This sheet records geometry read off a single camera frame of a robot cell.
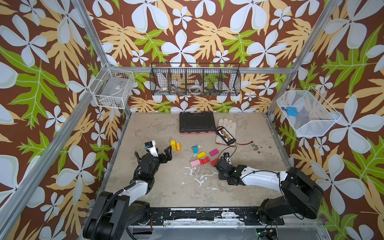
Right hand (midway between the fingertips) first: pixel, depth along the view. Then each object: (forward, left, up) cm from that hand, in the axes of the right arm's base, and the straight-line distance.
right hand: (221, 171), depth 90 cm
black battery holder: (+28, -4, +4) cm, 29 cm away
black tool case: (+35, +17, +5) cm, 39 cm away
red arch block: (+7, +10, +1) cm, 12 cm away
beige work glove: (+35, -12, +1) cm, 37 cm away
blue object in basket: (+26, -41, +26) cm, 55 cm away
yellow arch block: (+20, +31, +1) cm, 37 cm away
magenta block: (+14, +3, -1) cm, 14 cm away
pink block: (+6, +16, +1) cm, 17 cm away
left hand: (+11, +35, +13) cm, 39 cm away
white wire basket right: (+21, -48, +28) cm, 59 cm away
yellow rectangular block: (+11, +12, +1) cm, 16 cm away
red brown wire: (+20, -15, -1) cm, 25 cm away
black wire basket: (+51, +15, +31) cm, 62 cm away
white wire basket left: (+38, +64, +35) cm, 82 cm away
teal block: (+16, +16, -1) cm, 23 cm away
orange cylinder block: (+18, +27, +1) cm, 32 cm away
